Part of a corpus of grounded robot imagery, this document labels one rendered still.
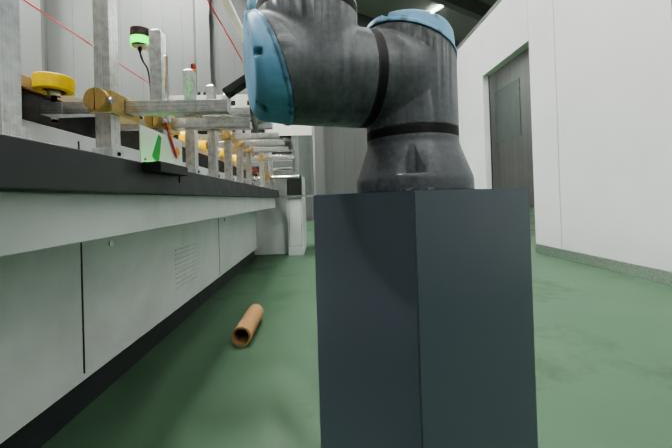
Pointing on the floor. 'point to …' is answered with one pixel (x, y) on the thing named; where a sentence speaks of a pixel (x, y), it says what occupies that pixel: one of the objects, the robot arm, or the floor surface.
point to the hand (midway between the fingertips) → (254, 128)
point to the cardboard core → (247, 325)
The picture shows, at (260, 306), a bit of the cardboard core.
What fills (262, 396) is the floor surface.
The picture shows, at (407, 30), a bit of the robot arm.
